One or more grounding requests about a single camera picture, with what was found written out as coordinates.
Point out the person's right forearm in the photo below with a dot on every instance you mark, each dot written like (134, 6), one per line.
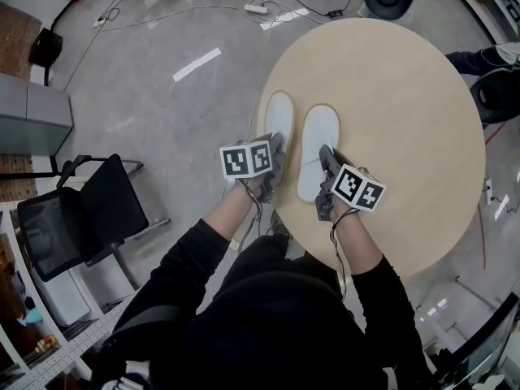
(357, 242)

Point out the person's left forearm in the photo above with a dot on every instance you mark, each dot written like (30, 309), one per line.
(231, 217)

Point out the small teal object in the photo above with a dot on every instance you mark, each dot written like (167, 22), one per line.
(31, 317)

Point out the white slipper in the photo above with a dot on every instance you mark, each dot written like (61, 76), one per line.
(278, 116)
(321, 132)

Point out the black mesh folding chair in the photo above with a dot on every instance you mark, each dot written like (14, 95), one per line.
(109, 201)

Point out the white metal shelf rack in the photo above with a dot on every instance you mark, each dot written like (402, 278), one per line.
(81, 339)

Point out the small white power strip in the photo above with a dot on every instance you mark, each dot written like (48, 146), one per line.
(100, 22)

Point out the black floor box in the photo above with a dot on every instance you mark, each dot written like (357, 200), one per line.
(45, 47)

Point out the grey metal cabinet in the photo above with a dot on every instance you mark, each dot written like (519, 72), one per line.
(36, 112)

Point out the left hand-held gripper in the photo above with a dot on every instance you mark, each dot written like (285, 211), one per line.
(243, 161)

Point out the person's black clothed body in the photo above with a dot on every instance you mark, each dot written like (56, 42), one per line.
(276, 315)

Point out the black monitor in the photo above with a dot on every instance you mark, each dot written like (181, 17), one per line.
(493, 339)

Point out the person's dark shoe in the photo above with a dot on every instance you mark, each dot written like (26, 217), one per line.
(280, 226)

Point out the black power adapter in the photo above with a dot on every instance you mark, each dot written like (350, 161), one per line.
(336, 14)

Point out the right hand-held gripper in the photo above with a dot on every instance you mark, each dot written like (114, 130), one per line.
(357, 188)

